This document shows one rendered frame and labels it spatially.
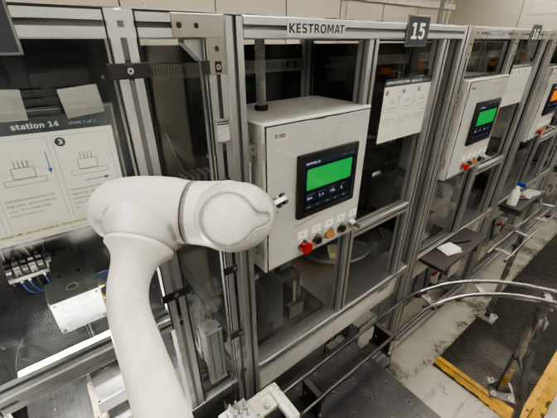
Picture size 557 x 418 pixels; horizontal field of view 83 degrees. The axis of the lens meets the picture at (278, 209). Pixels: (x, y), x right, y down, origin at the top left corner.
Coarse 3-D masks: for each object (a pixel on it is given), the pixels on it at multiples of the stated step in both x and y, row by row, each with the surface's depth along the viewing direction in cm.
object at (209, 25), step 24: (0, 0) 43; (0, 24) 44; (192, 24) 59; (216, 24) 62; (0, 48) 45; (216, 48) 64; (216, 96) 68; (216, 144) 72; (240, 288) 96; (240, 312) 100; (240, 336) 105; (240, 360) 109; (240, 384) 115; (24, 408) 103; (216, 408) 140
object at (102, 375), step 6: (114, 360) 102; (108, 366) 100; (114, 366) 100; (90, 372) 98; (96, 372) 98; (102, 372) 98; (108, 372) 99; (114, 372) 101; (120, 372) 102; (90, 378) 96; (96, 378) 97; (102, 378) 99; (108, 378) 100; (96, 384) 98
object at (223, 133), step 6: (216, 120) 70; (222, 120) 71; (228, 120) 72; (216, 126) 71; (222, 126) 71; (228, 126) 72; (216, 132) 71; (222, 132) 72; (228, 132) 73; (216, 138) 72; (222, 138) 72; (228, 138) 73
